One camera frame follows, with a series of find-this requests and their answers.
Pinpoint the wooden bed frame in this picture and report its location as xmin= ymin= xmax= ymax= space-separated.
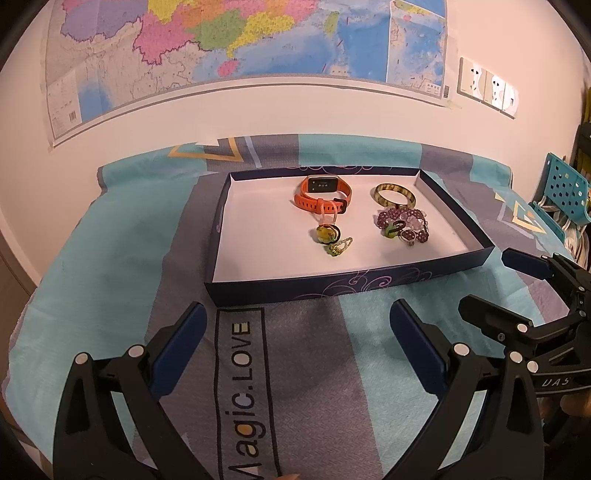
xmin=0 ymin=411 xmax=51 ymax=467

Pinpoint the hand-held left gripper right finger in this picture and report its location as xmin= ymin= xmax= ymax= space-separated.
xmin=389 ymin=299 xmax=548 ymax=480

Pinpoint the dark blue cardboard box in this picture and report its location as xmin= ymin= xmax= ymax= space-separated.
xmin=204 ymin=167 xmax=495 ymax=308

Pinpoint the light patterned cloth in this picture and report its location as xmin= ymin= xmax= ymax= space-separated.
xmin=563 ymin=217 xmax=591 ymax=271

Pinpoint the teal perforated plastic chair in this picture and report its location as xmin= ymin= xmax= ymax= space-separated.
xmin=531 ymin=152 xmax=591 ymax=245

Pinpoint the white wall socket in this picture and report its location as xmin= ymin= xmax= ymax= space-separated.
xmin=501 ymin=80 xmax=520 ymax=118
xmin=457 ymin=58 xmax=485 ymax=100
xmin=482 ymin=69 xmax=506 ymax=109

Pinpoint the clear crystal bracelet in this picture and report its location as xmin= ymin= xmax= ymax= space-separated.
xmin=394 ymin=209 xmax=428 ymax=232

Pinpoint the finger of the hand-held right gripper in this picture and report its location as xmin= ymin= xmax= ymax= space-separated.
xmin=501 ymin=248 xmax=591 ymax=315
xmin=458 ymin=294 xmax=591 ymax=376

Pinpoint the teal grey printed bedsheet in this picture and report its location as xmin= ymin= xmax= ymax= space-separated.
xmin=4 ymin=134 xmax=587 ymax=480

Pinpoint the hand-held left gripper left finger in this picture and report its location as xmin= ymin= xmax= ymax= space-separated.
xmin=53 ymin=302 xmax=218 ymax=480

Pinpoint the purple beaded bracelet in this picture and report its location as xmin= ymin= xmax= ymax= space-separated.
xmin=376 ymin=208 xmax=432 ymax=245

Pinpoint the orange smart watch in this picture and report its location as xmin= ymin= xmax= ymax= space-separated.
xmin=294 ymin=174 xmax=352 ymax=215

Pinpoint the tortoiseshell bangle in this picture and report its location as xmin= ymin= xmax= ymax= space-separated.
xmin=374 ymin=182 xmax=416 ymax=209

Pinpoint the green beaded charm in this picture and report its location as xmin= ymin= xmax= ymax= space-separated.
xmin=325 ymin=236 xmax=354 ymax=259

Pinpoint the person's right hand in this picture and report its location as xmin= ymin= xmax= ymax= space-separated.
xmin=540 ymin=394 xmax=591 ymax=439

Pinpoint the colourful wall map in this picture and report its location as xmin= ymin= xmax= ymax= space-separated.
xmin=44 ymin=0 xmax=451 ymax=148

